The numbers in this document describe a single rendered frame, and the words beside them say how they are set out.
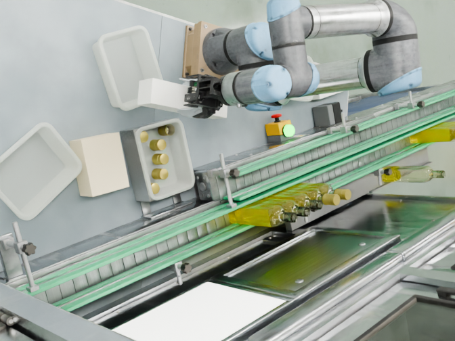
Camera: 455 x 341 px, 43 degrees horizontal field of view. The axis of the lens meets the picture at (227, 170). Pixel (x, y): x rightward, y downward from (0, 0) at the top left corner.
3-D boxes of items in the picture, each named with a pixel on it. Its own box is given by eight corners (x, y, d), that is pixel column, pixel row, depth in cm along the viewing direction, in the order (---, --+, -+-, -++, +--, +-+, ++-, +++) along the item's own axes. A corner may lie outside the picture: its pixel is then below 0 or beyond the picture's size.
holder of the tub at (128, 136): (139, 218, 178) (154, 219, 172) (119, 130, 173) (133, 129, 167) (183, 201, 188) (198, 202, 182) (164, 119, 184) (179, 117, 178)
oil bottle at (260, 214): (229, 223, 184) (277, 229, 168) (226, 206, 183) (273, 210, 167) (242, 218, 188) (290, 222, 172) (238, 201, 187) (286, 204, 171)
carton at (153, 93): (139, 80, 142) (152, 78, 138) (214, 97, 158) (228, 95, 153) (137, 105, 142) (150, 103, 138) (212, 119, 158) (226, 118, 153)
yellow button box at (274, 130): (267, 143, 213) (281, 142, 208) (263, 123, 212) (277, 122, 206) (279, 138, 218) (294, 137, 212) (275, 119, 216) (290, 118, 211)
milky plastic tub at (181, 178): (136, 201, 176) (152, 203, 170) (119, 130, 172) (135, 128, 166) (181, 185, 187) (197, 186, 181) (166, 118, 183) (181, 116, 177)
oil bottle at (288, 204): (242, 218, 188) (290, 222, 172) (239, 201, 187) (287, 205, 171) (254, 212, 192) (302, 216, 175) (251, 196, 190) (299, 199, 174)
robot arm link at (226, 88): (258, 74, 130) (255, 109, 129) (244, 76, 133) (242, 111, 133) (233, 67, 125) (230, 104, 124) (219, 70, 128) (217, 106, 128)
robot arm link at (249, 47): (251, 26, 183) (282, 17, 172) (257, 69, 184) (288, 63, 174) (223, 28, 175) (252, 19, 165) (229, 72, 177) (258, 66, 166)
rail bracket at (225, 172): (213, 207, 179) (240, 210, 170) (202, 155, 176) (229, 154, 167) (221, 204, 181) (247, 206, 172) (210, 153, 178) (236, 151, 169)
